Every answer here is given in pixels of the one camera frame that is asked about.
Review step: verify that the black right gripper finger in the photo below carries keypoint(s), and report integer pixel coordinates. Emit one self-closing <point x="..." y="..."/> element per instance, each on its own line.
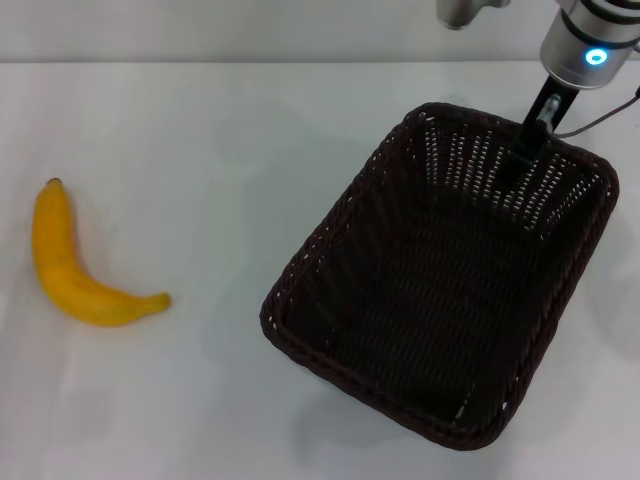
<point x="515" y="167"/>
<point x="540" y="150"/>

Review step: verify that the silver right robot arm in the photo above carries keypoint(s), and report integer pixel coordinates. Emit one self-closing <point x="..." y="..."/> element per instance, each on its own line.
<point x="575" y="35"/>

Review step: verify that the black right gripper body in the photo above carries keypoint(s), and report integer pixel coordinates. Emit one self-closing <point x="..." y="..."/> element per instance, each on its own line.
<point x="537" y="117"/>

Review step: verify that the dark woven plastic basket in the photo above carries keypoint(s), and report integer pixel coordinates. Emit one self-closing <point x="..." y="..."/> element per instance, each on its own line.
<point x="425" y="310"/>

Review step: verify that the yellow banana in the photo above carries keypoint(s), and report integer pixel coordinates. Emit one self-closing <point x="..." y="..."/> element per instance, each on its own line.
<point x="55" y="260"/>

